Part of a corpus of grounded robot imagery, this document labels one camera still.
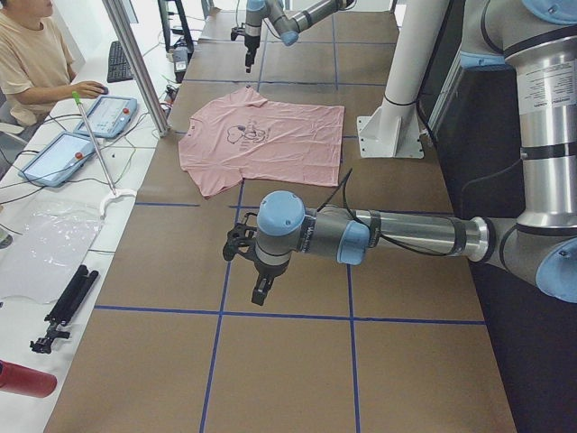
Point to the grey power adapter box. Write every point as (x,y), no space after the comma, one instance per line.
(180,62)

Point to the white pillar with base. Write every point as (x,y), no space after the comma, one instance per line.
(392,131)

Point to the blue teach pendant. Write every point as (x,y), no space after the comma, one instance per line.
(109,116)
(59,160)

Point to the clear plastic bag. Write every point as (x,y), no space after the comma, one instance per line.
(41,261)

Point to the person in beige shirt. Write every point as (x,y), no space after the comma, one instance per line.
(36,65)

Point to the black folded tripod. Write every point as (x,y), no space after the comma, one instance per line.
(65,309)

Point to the far blue teach pendant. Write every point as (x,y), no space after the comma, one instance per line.
(109,116)

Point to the metal rod with white hook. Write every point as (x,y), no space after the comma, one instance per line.
(114,192)

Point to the aluminium frame post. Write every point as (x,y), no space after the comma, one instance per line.
(122,27)

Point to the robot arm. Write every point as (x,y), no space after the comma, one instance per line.
(537,41)
(288,28)

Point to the pink Snoopy t-shirt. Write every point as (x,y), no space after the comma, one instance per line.
(245,136)

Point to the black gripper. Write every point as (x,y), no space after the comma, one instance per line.
(265,269)
(248,43)

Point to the red bottle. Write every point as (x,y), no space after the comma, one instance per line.
(22,380)

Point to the black keyboard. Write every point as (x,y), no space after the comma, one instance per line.
(118,67)

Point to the near blue teach pendant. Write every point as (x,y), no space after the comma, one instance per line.
(59,160)

